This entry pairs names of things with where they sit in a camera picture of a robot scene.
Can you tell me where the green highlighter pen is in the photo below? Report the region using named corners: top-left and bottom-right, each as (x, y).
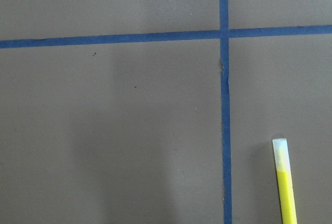
top-left (272, 138), bottom-right (297, 224)

